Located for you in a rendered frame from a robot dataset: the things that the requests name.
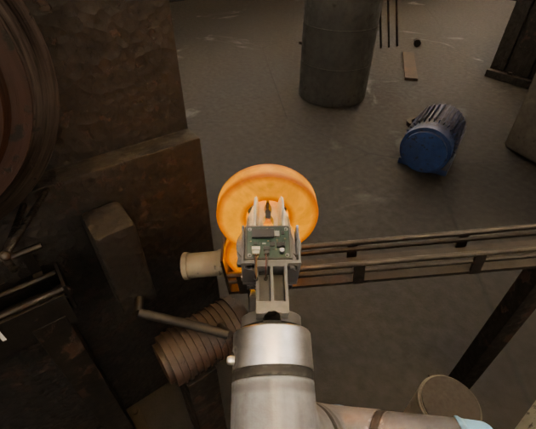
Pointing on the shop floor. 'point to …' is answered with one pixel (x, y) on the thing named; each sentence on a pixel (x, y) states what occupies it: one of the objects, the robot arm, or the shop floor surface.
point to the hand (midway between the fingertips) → (267, 202)
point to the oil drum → (338, 50)
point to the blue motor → (433, 140)
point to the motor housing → (200, 360)
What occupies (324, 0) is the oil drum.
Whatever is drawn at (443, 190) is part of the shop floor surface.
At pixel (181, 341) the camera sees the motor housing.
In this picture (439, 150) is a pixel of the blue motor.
